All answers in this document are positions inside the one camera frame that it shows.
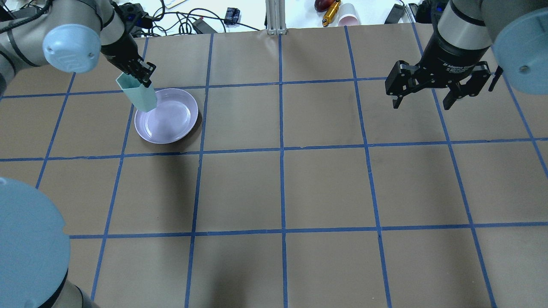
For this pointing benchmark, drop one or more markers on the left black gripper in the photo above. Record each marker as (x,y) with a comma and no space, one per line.
(119,48)

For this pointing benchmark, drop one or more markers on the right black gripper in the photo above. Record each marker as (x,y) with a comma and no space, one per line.
(451,55)

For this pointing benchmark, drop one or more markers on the mint green faceted cup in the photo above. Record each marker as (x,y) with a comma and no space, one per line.
(142,97)

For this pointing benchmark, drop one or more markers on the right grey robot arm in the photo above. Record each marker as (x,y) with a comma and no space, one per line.
(515,30)

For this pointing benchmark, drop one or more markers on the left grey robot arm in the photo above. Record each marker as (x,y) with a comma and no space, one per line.
(70,35)

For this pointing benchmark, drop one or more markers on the lilac plate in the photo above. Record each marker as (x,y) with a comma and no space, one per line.
(173,118)

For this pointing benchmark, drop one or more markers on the pink paper cup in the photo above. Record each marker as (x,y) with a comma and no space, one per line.
(347,15)

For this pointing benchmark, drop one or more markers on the black power adapter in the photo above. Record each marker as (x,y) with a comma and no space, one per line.
(396,13)

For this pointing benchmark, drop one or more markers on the amber glossy object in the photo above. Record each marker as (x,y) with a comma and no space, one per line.
(329,8)

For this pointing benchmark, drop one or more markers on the aluminium frame post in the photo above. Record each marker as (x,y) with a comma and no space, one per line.
(275,17)

